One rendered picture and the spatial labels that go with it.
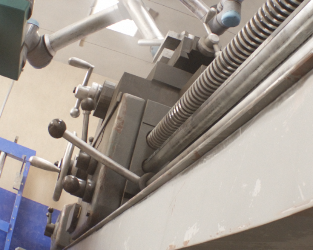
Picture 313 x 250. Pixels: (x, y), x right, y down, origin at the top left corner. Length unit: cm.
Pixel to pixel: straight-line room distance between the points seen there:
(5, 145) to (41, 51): 284
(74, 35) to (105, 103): 124
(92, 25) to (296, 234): 212
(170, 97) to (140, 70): 475
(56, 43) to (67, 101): 358
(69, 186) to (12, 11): 110
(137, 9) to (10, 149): 336
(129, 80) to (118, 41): 432
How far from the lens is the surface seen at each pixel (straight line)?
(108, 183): 84
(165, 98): 100
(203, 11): 207
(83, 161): 95
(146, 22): 188
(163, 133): 82
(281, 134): 18
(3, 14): 177
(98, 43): 544
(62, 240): 205
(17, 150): 501
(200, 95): 67
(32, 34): 225
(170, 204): 30
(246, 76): 51
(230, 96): 55
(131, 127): 89
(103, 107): 108
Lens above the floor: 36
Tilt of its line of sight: 25 degrees up
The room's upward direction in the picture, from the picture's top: 13 degrees clockwise
